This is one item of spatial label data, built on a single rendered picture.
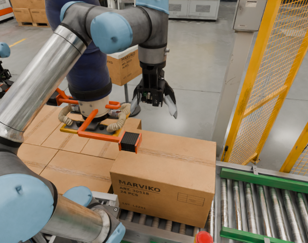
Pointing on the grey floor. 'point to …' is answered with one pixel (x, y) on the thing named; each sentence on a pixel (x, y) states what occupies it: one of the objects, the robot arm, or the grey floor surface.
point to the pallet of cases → (30, 12)
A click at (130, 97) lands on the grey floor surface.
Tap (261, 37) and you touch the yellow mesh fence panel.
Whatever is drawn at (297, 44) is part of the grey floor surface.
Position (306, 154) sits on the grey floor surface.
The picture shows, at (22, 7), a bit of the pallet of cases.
